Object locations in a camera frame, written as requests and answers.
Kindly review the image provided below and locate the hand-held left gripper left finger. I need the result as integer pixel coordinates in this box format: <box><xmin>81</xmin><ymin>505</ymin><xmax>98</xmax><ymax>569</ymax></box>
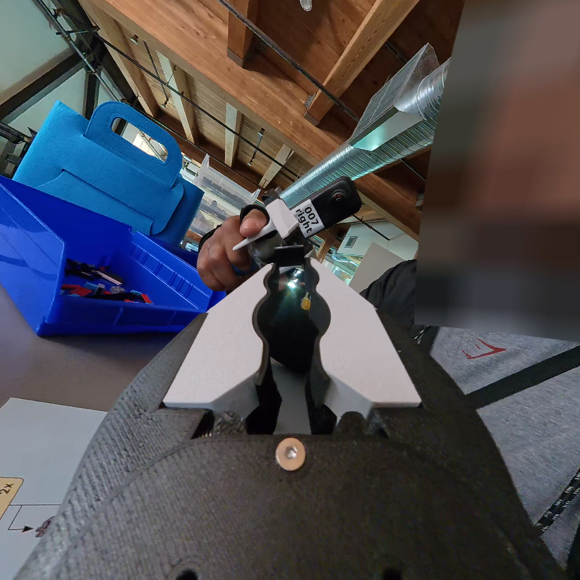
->
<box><xmin>162</xmin><ymin>263</ymin><xmax>278</xmax><ymax>408</ymax></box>

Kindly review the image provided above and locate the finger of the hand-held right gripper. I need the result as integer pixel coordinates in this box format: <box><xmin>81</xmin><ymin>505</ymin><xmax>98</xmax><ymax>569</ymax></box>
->
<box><xmin>272</xmin><ymin>201</ymin><xmax>304</xmax><ymax>248</ymax></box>

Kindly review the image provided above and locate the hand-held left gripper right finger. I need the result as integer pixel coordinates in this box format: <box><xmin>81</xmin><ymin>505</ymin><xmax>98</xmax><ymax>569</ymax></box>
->
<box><xmin>303</xmin><ymin>257</ymin><xmax>423</xmax><ymax>418</ymax></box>

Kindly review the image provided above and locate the small black toy piece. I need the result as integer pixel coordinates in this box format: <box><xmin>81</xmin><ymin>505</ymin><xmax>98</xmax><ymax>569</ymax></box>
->
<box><xmin>272</xmin><ymin>245</ymin><xmax>305</xmax><ymax>273</ymax></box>

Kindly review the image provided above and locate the toy instruction booklet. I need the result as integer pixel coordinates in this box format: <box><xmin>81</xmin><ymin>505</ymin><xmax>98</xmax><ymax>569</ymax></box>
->
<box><xmin>0</xmin><ymin>398</ymin><xmax>109</xmax><ymax>580</ymax></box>

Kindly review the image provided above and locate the blue plastic bin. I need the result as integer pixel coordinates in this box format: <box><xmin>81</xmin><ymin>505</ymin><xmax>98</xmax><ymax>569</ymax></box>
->
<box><xmin>0</xmin><ymin>176</ymin><xmax>227</xmax><ymax>337</ymax></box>

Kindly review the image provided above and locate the person's right forearm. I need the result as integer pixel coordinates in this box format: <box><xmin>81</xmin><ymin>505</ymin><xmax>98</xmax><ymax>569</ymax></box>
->
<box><xmin>265</xmin><ymin>290</ymin><xmax>320</xmax><ymax>374</ymax></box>

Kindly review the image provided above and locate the person's right hand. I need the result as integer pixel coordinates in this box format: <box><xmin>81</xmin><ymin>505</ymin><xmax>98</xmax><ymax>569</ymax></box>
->
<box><xmin>197</xmin><ymin>212</ymin><xmax>268</xmax><ymax>293</ymax></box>

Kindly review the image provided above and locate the clear plastic drawer stack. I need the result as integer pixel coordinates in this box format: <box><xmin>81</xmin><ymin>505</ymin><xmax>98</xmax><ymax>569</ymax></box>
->
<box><xmin>183</xmin><ymin>154</ymin><xmax>261</xmax><ymax>236</ymax></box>

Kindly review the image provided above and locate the pile of red black toy bricks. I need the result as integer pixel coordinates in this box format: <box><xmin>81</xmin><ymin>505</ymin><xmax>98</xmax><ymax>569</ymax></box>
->
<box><xmin>61</xmin><ymin>259</ymin><xmax>152</xmax><ymax>305</ymax></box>

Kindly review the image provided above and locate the blue felt bag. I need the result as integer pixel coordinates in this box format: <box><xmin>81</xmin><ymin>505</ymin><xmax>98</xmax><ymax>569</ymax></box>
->
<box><xmin>13</xmin><ymin>101</ymin><xmax>205</xmax><ymax>245</ymax></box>

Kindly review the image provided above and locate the silver ventilation duct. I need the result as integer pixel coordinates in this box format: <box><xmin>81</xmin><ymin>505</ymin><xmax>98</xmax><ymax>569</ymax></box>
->
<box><xmin>277</xmin><ymin>43</ymin><xmax>451</xmax><ymax>205</ymax></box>

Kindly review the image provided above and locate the black lanyard strap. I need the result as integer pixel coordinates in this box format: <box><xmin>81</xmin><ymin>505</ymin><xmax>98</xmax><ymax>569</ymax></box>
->
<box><xmin>467</xmin><ymin>344</ymin><xmax>580</xmax><ymax>408</ymax></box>

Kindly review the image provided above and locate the black white braided cord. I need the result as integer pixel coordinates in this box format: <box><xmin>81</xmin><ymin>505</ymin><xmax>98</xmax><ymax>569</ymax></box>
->
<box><xmin>535</xmin><ymin>471</ymin><xmax>580</xmax><ymax>532</ymax></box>

